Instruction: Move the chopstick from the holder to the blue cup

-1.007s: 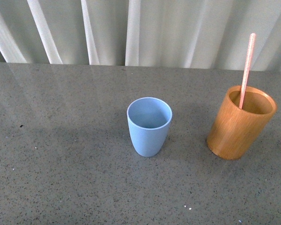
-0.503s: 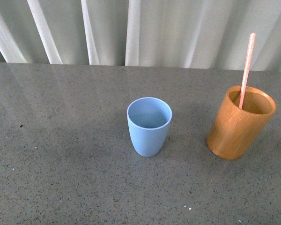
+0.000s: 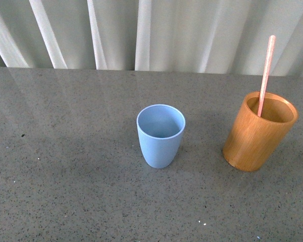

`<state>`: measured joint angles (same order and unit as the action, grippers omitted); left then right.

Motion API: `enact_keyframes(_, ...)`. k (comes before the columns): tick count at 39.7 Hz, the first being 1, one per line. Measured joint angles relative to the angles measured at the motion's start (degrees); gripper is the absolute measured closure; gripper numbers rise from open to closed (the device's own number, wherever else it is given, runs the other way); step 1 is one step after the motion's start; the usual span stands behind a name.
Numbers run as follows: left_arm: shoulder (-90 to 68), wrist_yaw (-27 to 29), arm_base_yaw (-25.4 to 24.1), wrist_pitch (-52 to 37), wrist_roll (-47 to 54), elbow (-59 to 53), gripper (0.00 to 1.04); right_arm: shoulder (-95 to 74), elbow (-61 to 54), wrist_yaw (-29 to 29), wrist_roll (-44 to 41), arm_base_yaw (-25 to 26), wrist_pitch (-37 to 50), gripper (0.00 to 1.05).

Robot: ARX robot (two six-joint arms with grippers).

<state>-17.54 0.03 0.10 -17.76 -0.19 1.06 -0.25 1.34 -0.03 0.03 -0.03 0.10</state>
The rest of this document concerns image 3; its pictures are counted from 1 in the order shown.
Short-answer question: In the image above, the blue plastic cup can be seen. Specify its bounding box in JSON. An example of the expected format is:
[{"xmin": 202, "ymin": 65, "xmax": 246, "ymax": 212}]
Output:
[{"xmin": 136, "ymin": 104, "xmax": 186, "ymax": 168}]

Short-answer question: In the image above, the brown wooden cylindrical holder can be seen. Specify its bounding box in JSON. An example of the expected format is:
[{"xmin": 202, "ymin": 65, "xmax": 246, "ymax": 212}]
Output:
[{"xmin": 222, "ymin": 91, "xmax": 298, "ymax": 171}]

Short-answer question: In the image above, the white pleated curtain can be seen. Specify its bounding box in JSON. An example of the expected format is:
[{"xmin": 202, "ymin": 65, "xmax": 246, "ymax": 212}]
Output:
[{"xmin": 0, "ymin": 1, "xmax": 303, "ymax": 77}]

